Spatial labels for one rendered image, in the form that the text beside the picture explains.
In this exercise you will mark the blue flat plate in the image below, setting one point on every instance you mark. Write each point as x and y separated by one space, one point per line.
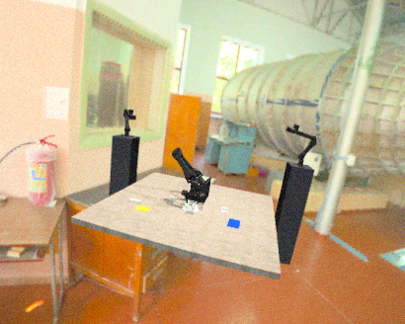
234 223

